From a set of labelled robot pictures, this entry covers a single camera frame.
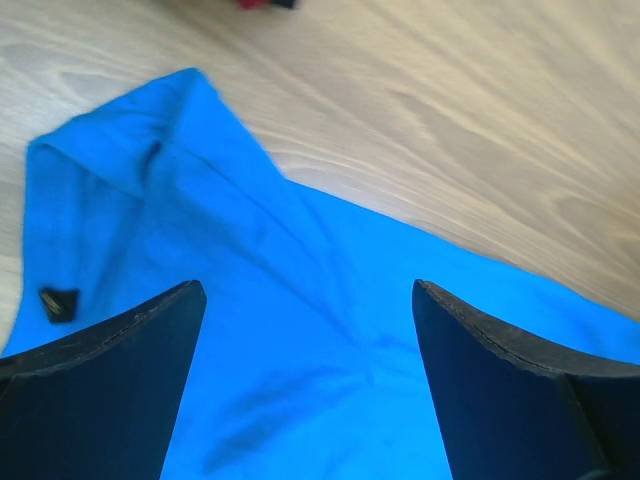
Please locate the black folded t-shirt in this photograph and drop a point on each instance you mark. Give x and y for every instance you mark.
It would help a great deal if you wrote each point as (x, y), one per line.
(286, 4)

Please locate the blue t-shirt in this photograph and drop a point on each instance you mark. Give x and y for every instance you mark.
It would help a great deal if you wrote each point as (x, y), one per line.
(307, 366)

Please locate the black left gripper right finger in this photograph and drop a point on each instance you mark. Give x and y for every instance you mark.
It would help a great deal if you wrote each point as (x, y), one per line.
(513, 405)

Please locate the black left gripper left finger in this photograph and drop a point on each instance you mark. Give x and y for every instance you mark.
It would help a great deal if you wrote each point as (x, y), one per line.
(101, 403)

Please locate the red folded t-shirt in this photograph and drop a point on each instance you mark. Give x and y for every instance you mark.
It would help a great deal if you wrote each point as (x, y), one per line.
(252, 4)

